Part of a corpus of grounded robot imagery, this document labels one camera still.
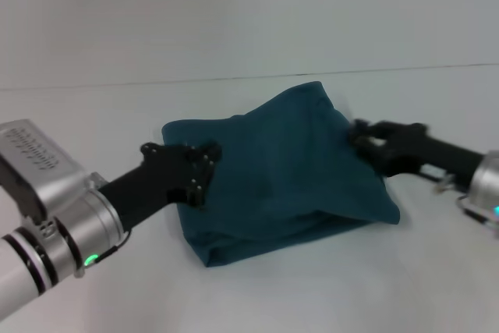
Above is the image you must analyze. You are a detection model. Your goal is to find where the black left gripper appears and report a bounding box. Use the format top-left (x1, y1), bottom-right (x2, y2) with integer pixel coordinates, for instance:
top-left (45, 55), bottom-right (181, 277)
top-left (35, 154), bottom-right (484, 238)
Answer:
top-left (97, 140), bottom-right (224, 232)

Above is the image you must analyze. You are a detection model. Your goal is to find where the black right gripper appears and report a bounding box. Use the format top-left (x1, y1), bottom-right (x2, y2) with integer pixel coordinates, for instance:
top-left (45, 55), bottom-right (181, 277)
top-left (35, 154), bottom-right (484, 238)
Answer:
top-left (349, 117), bottom-right (484, 190)

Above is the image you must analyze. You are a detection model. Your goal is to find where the teal FREE print T-shirt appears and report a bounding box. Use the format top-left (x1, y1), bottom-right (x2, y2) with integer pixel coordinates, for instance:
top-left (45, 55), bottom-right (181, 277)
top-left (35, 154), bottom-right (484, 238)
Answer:
top-left (161, 80), bottom-right (402, 270)

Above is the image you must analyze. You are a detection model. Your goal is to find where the left arm connector cable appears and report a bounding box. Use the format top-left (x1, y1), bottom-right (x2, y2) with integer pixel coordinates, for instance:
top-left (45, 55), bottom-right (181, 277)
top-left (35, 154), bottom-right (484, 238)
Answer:
top-left (76, 231), bottom-right (132, 278)

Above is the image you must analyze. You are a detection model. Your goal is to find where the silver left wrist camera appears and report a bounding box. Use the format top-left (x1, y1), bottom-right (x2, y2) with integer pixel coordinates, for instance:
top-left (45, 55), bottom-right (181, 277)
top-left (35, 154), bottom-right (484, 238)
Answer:
top-left (0, 118), bottom-right (108, 228)

